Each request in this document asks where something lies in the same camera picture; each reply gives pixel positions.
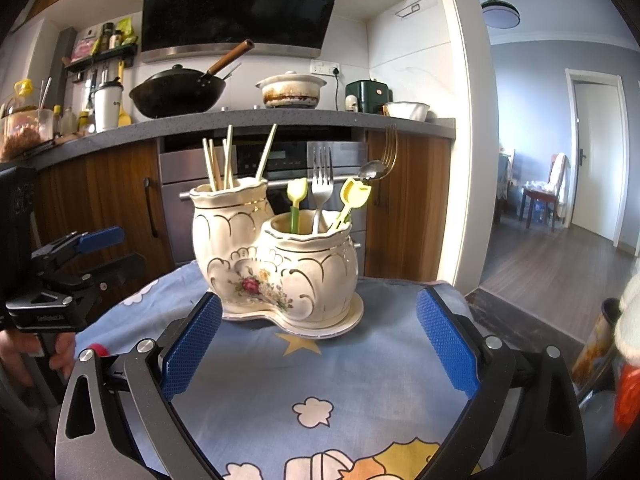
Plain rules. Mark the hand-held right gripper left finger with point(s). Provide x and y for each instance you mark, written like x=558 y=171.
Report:
x=192 y=345

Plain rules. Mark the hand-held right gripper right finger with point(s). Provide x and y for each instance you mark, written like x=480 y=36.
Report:
x=447 y=342

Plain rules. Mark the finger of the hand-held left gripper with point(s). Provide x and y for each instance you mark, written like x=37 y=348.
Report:
x=102 y=237
x=122 y=265

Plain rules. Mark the cream floral ceramic utensil holder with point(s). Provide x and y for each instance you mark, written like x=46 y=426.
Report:
x=310 y=270

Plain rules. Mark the yellow plastic fruit fork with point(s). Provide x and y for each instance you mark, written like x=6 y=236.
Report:
x=356 y=194

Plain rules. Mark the gold metal fork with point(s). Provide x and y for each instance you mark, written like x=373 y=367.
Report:
x=387 y=166

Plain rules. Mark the silver metal fork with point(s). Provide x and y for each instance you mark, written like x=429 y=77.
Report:
x=322 y=180

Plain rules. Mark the person's left hand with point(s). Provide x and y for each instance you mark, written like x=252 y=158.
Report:
x=15 y=360

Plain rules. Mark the small red object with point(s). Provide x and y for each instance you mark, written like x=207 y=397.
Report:
x=98 y=350

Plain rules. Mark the stainless steel built-in oven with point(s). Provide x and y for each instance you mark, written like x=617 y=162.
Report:
x=172 y=210

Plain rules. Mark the cream ceramic drip tray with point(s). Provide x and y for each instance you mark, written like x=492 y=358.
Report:
x=345 y=320

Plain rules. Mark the blue cartoon printed cloth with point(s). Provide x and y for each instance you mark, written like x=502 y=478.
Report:
x=310 y=375

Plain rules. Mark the yellow spatula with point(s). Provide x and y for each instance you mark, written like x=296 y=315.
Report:
x=124 y=117

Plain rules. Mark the clear food container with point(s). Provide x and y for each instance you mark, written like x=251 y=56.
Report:
x=25 y=135

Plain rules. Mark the white thermos mug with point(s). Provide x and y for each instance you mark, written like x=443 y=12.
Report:
x=107 y=107

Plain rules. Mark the narrow wooden cabinet door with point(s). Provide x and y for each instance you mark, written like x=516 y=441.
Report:
x=420 y=210

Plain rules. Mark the orange patterned container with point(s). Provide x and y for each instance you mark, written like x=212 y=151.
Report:
x=592 y=345

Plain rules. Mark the yellow capped bottle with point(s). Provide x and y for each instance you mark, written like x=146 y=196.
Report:
x=22 y=87

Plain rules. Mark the dining table with cloth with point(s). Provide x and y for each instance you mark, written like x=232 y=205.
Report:
x=505 y=180

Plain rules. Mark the white towel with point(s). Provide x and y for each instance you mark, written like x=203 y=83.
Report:
x=630 y=315

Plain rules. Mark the wooden chair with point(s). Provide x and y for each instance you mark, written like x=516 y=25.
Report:
x=547 y=185

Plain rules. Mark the orange cloth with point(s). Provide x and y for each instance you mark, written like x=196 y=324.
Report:
x=629 y=395

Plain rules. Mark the grey kitchen counter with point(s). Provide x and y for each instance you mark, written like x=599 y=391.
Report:
x=300 y=119

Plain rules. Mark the white bowl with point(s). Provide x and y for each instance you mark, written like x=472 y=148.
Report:
x=407 y=110

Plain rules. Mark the white room door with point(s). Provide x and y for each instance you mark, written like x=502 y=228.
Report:
x=597 y=160

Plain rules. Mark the white clay pot with lid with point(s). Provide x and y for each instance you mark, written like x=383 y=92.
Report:
x=290 y=89

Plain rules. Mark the green air fryer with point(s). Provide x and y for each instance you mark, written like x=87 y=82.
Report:
x=367 y=95

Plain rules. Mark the black range hood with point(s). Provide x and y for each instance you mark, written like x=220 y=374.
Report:
x=235 y=5

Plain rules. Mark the round ceiling lamp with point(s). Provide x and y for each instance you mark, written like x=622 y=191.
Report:
x=500 y=14

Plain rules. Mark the black wall spice rack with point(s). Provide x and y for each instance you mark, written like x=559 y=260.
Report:
x=100 y=57

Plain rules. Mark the white wall socket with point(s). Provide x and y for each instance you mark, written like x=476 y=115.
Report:
x=324 y=66

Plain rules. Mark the metal wall hook bar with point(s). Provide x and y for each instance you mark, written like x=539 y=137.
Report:
x=414 y=7

